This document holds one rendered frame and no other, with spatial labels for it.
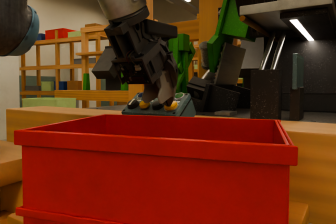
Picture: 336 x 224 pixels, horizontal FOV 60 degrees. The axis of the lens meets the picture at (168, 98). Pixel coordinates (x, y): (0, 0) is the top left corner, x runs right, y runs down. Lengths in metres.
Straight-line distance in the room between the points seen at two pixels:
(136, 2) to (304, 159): 0.37
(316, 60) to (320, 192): 0.47
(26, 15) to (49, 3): 9.26
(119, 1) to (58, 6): 9.71
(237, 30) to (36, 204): 0.62
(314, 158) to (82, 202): 0.36
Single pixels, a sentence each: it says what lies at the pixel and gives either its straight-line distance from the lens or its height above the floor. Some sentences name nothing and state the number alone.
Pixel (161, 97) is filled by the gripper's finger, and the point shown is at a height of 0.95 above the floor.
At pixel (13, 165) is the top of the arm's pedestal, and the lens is 0.56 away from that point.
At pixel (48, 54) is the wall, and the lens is 9.63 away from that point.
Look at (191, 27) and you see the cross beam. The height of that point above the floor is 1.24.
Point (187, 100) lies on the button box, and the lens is 0.64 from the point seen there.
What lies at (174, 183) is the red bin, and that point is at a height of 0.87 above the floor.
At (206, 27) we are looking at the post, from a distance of 1.25.
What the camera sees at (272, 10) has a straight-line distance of 0.60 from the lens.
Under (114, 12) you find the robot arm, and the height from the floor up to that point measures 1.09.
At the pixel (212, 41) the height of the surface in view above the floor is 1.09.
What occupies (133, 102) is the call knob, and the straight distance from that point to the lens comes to 0.68.
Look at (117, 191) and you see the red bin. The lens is 0.34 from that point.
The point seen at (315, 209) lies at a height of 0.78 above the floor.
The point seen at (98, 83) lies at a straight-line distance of 6.13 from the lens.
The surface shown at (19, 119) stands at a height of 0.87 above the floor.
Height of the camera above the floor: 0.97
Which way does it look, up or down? 2 degrees down
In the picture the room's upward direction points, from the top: straight up
